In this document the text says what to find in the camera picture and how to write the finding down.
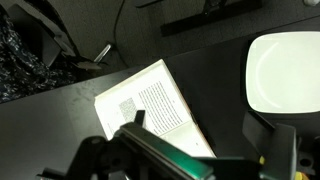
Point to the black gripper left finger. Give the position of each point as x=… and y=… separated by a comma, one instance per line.
x=137, y=154

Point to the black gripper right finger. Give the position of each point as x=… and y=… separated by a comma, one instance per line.
x=275, y=143

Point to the white square plate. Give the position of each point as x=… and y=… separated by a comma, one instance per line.
x=283, y=73

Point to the open white paper book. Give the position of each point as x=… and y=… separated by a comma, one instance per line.
x=167, y=114

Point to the dark patterned fabric clothing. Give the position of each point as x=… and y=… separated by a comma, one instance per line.
x=21, y=72

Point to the black office chair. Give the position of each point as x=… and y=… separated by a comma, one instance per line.
x=50, y=42

